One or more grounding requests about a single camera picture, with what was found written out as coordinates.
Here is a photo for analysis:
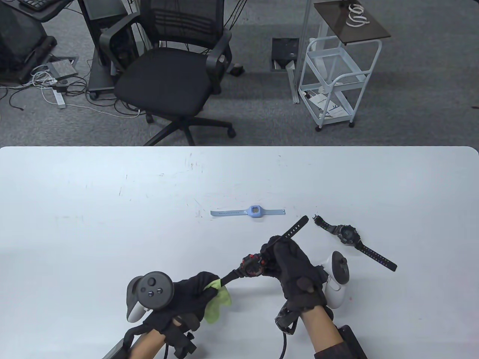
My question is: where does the person's right hand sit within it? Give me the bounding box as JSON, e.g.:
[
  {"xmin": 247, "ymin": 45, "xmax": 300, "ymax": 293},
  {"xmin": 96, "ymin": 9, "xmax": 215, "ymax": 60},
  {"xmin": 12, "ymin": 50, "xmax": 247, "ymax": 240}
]
[{"xmin": 261, "ymin": 236, "xmax": 328, "ymax": 314}]

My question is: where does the person's left hand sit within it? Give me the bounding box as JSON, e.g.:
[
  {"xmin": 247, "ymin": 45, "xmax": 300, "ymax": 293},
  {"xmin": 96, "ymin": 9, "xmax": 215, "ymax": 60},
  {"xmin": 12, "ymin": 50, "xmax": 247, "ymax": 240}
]
[{"xmin": 143, "ymin": 271, "xmax": 221, "ymax": 336}]

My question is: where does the green microfibre cloth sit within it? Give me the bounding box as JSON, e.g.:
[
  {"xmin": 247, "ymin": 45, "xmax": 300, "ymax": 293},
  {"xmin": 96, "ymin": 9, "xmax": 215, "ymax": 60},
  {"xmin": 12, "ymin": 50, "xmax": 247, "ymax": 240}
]
[{"xmin": 203, "ymin": 279, "xmax": 232, "ymax": 325}]

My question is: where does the grey white hand controller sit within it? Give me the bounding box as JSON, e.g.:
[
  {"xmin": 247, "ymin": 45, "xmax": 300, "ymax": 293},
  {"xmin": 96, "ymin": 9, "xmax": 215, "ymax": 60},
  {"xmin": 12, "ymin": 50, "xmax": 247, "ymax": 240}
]
[
  {"xmin": 126, "ymin": 271, "xmax": 175, "ymax": 323},
  {"xmin": 319, "ymin": 251, "xmax": 351, "ymax": 309}
]

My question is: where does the black red watch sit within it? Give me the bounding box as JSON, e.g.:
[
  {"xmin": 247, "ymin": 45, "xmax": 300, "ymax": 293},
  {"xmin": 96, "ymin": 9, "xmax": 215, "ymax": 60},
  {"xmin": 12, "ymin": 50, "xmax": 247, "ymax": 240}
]
[{"xmin": 219, "ymin": 215, "xmax": 309, "ymax": 288}]

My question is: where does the black watch dotted strap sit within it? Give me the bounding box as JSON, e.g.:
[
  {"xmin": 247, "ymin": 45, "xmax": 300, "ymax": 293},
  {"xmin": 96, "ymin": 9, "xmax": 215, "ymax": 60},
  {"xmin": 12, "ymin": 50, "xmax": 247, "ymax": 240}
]
[{"xmin": 313, "ymin": 215, "xmax": 397, "ymax": 272}]

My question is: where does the light blue watch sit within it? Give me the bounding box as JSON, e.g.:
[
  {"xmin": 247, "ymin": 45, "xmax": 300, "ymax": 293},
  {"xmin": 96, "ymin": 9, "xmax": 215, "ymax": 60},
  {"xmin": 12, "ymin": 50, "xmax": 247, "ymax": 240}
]
[{"xmin": 210, "ymin": 205, "xmax": 287, "ymax": 219}]

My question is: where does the person's right forearm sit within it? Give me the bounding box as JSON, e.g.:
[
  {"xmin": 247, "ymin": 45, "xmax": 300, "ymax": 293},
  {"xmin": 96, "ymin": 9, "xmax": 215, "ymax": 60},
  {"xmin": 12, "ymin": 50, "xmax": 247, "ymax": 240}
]
[{"xmin": 299, "ymin": 304, "xmax": 345, "ymax": 355}]

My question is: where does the person's left forearm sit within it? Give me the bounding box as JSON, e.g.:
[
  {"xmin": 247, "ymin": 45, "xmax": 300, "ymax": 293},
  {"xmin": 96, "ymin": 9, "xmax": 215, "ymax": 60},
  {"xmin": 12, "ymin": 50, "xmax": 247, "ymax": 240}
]
[{"xmin": 127, "ymin": 329, "xmax": 166, "ymax": 359}]

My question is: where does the white paper sheet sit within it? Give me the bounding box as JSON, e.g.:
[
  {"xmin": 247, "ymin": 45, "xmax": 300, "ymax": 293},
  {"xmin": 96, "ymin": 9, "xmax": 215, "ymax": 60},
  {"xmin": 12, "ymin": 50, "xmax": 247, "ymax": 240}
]
[{"xmin": 308, "ymin": 93, "xmax": 347, "ymax": 119}]

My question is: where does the white rolling cart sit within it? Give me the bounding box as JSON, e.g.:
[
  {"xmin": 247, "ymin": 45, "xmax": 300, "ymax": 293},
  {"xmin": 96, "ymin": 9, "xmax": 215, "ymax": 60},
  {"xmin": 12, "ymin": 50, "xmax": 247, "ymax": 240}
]
[
  {"xmin": 298, "ymin": 37, "xmax": 383, "ymax": 132},
  {"xmin": 286, "ymin": 0, "xmax": 391, "ymax": 105}
]

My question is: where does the black mesh office chair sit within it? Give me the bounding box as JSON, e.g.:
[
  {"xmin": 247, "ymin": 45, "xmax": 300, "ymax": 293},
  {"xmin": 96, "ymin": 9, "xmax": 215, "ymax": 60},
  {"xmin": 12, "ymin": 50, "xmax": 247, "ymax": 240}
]
[{"xmin": 99, "ymin": 0, "xmax": 237, "ymax": 146}]

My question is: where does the open black floor box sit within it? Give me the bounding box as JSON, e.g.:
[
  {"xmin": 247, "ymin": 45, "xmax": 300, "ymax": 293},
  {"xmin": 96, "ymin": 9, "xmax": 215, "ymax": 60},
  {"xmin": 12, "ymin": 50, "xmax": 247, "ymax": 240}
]
[{"xmin": 271, "ymin": 37, "xmax": 300, "ymax": 71}]

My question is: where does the black rolling computer stand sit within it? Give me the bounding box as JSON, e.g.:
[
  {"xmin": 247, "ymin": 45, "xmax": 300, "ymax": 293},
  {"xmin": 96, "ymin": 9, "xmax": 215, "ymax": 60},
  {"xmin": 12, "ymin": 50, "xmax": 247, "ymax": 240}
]
[{"xmin": 77, "ymin": 0, "xmax": 141, "ymax": 101}]

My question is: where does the grey floor plate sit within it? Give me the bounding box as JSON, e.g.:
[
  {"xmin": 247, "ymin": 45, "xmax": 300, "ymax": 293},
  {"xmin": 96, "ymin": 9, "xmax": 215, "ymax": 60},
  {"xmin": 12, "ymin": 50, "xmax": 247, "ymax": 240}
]
[{"xmin": 47, "ymin": 55, "xmax": 80, "ymax": 80}]

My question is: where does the black machine base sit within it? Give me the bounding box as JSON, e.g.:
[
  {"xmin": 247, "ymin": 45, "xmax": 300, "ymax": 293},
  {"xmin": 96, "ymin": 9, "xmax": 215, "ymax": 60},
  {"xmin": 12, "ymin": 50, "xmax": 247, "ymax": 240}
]
[{"xmin": 0, "ymin": 6, "xmax": 58, "ymax": 85}]

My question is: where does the black desk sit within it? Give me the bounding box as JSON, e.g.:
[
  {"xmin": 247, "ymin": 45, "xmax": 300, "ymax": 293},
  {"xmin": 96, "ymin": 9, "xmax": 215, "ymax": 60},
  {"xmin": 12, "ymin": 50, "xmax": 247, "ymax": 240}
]
[{"xmin": 0, "ymin": 0, "xmax": 75, "ymax": 23}]

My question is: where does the black keyboard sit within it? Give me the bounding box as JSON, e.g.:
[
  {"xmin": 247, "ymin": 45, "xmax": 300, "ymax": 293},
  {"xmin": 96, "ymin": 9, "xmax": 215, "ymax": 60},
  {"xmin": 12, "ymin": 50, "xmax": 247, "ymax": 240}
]
[{"xmin": 18, "ymin": 0, "xmax": 55, "ymax": 11}]

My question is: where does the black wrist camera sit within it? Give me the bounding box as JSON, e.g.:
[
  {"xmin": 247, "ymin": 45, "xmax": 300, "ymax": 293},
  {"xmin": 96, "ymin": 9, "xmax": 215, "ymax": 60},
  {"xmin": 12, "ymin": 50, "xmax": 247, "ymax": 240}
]
[
  {"xmin": 167, "ymin": 328, "xmax": 198, "ymax": 358},
  {"xmin": 275, "ymin": 304, "xmax": 300, "ymax": 335}
]

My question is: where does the black arm strap box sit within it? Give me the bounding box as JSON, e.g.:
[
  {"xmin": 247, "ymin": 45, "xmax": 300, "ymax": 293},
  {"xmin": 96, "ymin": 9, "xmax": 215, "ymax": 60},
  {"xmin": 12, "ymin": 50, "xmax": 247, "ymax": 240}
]
[
  {"xmin": 314, "ymin": 325, "xmax": 368, "ymax": 359},
  {"xmin": 102, "ymin": 337, "xmax": 132, "ymax": 359}
]

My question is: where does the white cable bundle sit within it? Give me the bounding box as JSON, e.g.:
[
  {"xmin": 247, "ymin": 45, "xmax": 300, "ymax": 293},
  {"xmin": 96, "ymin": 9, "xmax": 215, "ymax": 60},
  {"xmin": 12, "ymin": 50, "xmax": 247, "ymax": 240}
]
[{"xmin": 30, "ymin": 64, "xmax": 62, "ymax": 89}]

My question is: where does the white coiled cable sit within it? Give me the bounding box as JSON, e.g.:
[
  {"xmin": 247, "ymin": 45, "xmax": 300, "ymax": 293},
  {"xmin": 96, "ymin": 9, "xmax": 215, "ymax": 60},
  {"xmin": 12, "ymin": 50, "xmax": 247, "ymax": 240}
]
[{"xmin": 345, "ymin": 4, "xmax": 371, "ymax": 28}]

